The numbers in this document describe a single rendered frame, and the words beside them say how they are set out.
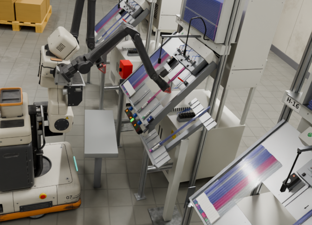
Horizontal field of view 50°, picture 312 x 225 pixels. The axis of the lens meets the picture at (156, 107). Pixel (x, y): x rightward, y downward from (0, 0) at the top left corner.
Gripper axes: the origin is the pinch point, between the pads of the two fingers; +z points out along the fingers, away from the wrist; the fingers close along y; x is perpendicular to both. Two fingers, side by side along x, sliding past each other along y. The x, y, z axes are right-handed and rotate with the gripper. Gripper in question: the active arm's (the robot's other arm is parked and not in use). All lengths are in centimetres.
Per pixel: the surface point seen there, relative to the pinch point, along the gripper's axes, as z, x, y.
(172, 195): 41, 52, -44
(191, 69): -5.2, -23.5, -5.7
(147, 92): 1.6, 14.4, 22.0
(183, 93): 1.4, -6.9, -10.6
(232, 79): 25, -43, -11
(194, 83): 2.0, -18.2, -10.7
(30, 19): -2, 103, 420
